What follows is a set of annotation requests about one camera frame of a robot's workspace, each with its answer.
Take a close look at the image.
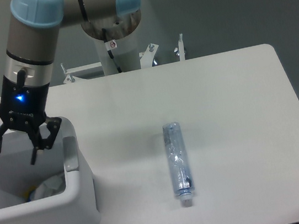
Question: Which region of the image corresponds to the yellow snack packet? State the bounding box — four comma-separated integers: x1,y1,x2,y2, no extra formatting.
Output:
23,185,37,202

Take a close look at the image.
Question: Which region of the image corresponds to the white trash can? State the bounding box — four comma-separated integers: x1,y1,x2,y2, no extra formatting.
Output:
0,118,101,224

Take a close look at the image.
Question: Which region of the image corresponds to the white middle mounting bracket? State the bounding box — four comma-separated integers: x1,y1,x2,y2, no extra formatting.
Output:
139,43,159,69

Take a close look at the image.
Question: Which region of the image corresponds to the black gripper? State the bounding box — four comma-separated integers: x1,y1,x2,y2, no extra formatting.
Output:
0,77,62,165

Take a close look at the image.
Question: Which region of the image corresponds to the clear plastic bottle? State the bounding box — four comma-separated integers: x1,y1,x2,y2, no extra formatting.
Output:
162,122,195,207

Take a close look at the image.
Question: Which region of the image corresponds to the white plastic wrapper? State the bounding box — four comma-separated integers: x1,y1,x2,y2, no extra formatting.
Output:
28,173,66,201

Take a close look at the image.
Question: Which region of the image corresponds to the black cable on pedestal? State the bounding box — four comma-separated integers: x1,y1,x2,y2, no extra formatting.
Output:
100,25,123,75

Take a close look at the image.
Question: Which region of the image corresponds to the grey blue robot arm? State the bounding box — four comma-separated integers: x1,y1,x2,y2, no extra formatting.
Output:
0,0,141,163

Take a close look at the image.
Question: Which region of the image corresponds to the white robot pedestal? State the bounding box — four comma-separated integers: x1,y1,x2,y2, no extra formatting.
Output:
79,9,150,78

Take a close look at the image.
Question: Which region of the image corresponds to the white left mounting bracket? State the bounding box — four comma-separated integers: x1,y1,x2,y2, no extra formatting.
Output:
60,62,104,84

